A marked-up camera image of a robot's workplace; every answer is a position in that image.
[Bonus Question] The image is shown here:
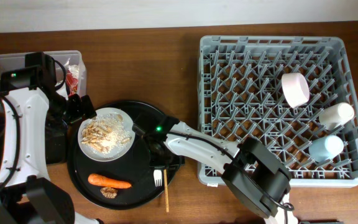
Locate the wooden chopstick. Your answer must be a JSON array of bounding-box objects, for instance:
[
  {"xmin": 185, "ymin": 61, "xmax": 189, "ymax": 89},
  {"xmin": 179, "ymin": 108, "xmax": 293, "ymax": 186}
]
[{"xmin": 163, "ymin": 169, "xmax": 170, "ymax": 213}]

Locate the pink bowl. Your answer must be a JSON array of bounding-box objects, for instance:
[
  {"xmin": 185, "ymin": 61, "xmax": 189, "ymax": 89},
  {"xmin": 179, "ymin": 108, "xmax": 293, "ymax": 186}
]
[{"xmin": 282, "ymin": 73, "xmax": 310, "ymax": 108}]

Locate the orange carrot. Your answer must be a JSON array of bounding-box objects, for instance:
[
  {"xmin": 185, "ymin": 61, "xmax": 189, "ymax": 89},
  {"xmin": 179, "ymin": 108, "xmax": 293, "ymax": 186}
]
[{"xmin": 88, "ymin": 174, "xmax": 132, "ymax": 189}]

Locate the grey plate with food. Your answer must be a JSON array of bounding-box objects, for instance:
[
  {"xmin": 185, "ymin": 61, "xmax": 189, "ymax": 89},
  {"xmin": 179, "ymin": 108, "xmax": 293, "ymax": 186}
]
[{"xmin": 77, "ymin": 108, "xmax": 135, "ymax": 162}]

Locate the red and white wrapper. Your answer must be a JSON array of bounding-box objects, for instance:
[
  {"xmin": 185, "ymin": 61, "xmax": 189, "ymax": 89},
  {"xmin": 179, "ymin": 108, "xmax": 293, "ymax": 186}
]
[{"xmin": 65, "ymin": 65, "xmax": 80, "ymax": 95}]

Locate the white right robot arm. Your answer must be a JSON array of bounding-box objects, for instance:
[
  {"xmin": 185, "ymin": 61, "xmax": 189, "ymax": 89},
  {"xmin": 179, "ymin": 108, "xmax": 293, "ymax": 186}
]
[{"xmin": 132, "ymin": 116, "xmax": 299, "ymax": 223}]

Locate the white plastic fork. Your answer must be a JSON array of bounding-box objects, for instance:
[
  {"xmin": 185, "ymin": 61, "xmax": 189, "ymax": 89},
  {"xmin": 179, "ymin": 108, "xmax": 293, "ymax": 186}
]
[{"xmin": 153, "ymin": 169, "xmax": 163, "ymax": 187}]

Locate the brown walnut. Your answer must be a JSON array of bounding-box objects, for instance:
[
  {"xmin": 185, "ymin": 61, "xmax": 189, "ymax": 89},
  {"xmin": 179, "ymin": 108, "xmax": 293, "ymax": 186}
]
[{"xmin": 100, "ymin": 187, "xmax": 117, "ymax": 199}]

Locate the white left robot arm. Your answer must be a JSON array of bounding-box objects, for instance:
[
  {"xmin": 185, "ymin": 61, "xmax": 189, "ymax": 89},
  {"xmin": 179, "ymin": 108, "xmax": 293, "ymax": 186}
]
[{"xmin": 0, "ymin": 65, "xmax": 100, "ymax": 223}]

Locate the round black tray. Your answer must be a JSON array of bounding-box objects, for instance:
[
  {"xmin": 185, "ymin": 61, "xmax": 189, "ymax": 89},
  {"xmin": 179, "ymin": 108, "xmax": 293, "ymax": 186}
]
[{"xmin": 67, "ymin": 100, "xmax": 185, "ymax": 210}]

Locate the light blue cup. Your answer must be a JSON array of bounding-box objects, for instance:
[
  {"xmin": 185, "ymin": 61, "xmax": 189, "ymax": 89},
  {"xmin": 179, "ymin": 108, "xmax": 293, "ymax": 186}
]
[{"xmin": 308, "ymin": 135, "xmax": 344, "ymax": 162}]

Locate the white cup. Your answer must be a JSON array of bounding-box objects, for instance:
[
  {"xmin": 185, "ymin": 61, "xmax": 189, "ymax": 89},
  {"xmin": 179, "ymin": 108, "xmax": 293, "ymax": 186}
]
[{"xmin": 318, "ymin": 103, "xmax": 355, "ymax": 131}]

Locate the grey plastic dishwasher rack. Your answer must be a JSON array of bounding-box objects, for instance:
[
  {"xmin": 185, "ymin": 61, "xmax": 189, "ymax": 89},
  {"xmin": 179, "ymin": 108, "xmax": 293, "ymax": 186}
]
[{"xmin": 198, "ymin": 35, "xmax": 358, "ymax": 187}]

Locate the clear plastic bin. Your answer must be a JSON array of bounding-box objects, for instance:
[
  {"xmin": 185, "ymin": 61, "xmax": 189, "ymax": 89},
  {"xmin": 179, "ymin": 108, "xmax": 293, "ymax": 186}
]
[{"xmin": 0, "ymin": 50, "xmax": 87, "ymax": 113}]

